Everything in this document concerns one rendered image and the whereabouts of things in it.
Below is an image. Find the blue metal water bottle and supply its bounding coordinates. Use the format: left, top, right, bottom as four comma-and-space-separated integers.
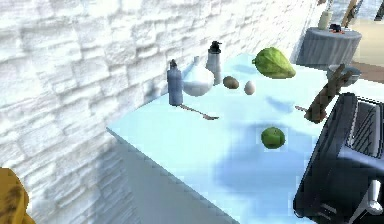
167, 59, 185, 107

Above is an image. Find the grey spray bottle black cap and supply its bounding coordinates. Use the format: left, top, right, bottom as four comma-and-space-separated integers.
205, 40, 223, 86

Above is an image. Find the silver fork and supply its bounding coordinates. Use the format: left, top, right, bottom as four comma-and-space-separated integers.
179, 103, 220, 121

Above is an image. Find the white round glass vase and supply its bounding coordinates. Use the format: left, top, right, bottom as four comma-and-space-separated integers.
182, 55, 215, 98

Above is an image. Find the brown kiwi fruit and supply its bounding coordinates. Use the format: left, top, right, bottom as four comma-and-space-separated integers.
222, 75, 240, 90

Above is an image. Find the pale blue table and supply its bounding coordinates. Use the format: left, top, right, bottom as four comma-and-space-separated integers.
106, 53, 384, 224

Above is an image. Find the white egg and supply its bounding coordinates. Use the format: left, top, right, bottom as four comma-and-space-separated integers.
243, 80, 257, 96

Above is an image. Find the green apple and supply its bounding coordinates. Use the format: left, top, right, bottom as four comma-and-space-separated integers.
260, 126, 287, 150

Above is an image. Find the green lettuce head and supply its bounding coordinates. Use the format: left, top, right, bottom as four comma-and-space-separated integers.
251, 46, 297, 80

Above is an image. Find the brown wooden utensil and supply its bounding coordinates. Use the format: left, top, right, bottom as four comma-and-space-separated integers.
303, 63, 353, 125

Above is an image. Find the grey round clothed table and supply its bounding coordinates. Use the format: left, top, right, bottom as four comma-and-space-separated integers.
295, 26, 363, 70

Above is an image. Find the black toaster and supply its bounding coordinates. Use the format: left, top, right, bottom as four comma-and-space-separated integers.
292, 92, 384, 224

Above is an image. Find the cream candle jar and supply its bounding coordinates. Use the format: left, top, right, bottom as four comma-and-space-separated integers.
317, 10, 333, 31

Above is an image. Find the grey bowl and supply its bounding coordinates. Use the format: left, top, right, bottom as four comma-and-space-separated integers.
326, 64, 362, 88

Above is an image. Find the black red small object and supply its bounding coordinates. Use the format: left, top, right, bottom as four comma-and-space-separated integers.
328, 23, 346, 35

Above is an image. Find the yellow brown cushion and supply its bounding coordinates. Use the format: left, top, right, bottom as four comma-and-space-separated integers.
0, 167, 37, 224

